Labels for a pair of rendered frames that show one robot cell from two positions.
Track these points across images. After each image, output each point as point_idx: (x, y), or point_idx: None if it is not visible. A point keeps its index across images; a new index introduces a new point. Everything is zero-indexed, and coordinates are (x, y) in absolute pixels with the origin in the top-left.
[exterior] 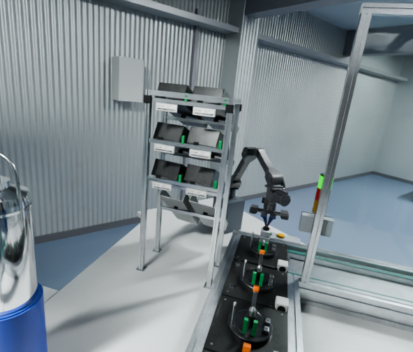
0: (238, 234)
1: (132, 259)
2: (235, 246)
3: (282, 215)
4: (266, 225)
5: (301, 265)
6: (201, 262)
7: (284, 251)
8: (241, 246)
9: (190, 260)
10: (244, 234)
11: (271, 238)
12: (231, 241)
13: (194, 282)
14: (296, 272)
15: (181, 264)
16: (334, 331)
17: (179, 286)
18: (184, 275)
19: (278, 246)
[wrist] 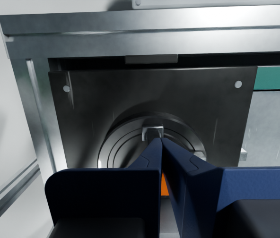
0: (37, 56)
1: None
2: (62, 158)
3: None
4: (162, 166)
5: (273, 114)
6: (19, 154)
7: (232, 133)
8: (77, 162)
9: None
10: (58, 42)
11: (183, 21)
12: (35, 130)
13: (43, 209)
14: (248, 154)
15: None
16: None
17: (27, 225)
18: (16, 200)
19: (212, 106)
